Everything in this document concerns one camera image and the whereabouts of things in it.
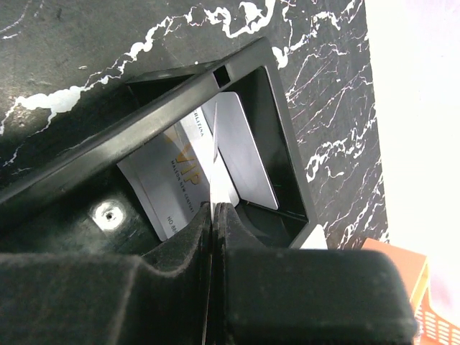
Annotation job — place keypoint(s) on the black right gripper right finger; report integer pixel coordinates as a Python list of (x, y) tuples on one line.
[(266, 295)]

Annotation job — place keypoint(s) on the black bin left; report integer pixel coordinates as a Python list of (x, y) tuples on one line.
[(81, 201)]

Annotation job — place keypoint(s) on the orange plastic desk organizer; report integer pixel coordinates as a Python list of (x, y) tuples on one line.
[(415, 272)]

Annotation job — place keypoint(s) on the white magnetic stripe card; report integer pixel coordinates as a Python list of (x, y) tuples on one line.
[(220, 184)]

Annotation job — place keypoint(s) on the white bin middle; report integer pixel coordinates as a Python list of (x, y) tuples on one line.
[(316, 239)]

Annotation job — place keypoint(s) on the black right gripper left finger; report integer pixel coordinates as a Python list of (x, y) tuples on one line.
[(159, 298)]

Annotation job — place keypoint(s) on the white VIP card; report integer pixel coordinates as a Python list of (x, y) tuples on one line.
[(170, 174)]

